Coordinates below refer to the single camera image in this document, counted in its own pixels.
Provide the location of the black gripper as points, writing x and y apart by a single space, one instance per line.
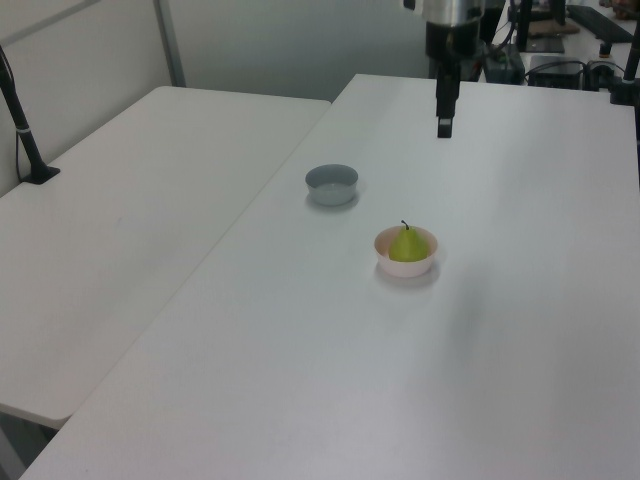
452 42

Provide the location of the green pear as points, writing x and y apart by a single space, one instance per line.
407 247

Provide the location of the grey plastic bowl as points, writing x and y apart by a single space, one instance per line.
330 196

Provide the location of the pink plastic bowl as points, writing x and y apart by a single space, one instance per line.
400 268

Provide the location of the black monitor stand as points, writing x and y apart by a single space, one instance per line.
523 25

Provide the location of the black electronics box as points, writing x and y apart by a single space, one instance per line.
555 77

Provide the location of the black keyboard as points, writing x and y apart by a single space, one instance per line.
600 22

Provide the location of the black clamp stand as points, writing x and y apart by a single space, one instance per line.
620 90

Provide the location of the white side table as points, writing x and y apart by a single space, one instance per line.
125 200

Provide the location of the grey metal partition post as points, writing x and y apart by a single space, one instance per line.
170 45

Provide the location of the black camera stand pole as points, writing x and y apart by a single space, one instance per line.
25 145

